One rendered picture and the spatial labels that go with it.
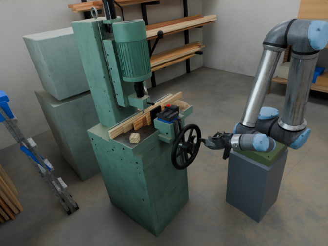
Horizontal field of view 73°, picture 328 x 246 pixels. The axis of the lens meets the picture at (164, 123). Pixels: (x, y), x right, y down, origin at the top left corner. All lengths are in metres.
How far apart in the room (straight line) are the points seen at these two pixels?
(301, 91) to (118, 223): 1.65
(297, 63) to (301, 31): 0.15
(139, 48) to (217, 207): 1.45
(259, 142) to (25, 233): 1.99
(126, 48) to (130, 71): 0.12
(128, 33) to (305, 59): 0.85
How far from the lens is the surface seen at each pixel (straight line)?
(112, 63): 1.39
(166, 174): 1.60
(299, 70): 1.26
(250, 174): 1.74
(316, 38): 1.18
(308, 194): 2.35
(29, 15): 3.46
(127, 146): 1.26
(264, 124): 1.56
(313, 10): 4.21
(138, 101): 1.39
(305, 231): 2.10
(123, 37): 1.23
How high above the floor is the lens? 1.63
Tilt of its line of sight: 31 degrees down
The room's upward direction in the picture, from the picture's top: 7 degrees counter-clockwise
